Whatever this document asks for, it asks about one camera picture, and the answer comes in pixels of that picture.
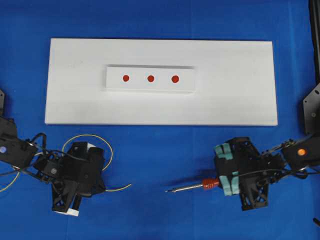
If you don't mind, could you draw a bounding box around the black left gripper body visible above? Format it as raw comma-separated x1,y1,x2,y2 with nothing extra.
34,142,106,212

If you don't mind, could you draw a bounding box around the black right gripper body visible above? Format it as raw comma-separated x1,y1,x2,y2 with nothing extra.
214,137,285,211

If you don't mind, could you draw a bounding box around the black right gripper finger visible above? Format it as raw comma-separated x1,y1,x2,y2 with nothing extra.
231,171,240,195
219,175,233,196

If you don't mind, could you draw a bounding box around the red soldering iron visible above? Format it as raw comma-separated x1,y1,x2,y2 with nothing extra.
165,178,220,193

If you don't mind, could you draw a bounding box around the yellow solder wire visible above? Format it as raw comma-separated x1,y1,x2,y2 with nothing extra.
0,134,133,193

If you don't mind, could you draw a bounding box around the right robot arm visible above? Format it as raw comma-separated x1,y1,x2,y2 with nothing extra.
214,133,320,211

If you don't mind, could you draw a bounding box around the red dot mark left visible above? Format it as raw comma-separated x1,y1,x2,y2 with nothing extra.
122,75,130,82

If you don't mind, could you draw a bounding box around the red dot mark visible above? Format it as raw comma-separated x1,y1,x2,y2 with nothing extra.
147,75,155,83
171,75,180,84
122,75,130,82

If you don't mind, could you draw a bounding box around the red dot mark middle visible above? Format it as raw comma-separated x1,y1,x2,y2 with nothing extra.
147,75,155,83

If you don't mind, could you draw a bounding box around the red dot mark right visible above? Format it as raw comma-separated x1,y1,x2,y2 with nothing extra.
171,75,180,84

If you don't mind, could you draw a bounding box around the white foam board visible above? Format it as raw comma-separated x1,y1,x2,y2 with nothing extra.
44,38,278,126

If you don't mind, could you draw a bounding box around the white raised strip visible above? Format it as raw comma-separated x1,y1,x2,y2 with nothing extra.
105,64,196,93

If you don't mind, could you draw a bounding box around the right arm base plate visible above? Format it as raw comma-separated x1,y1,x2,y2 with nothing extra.
303,84,320,135

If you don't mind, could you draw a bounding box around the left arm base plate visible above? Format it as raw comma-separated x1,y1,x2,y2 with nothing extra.
0,89,6,117

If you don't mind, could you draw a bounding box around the black aluminium frame rail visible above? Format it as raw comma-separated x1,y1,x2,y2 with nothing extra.
308,0,320,85

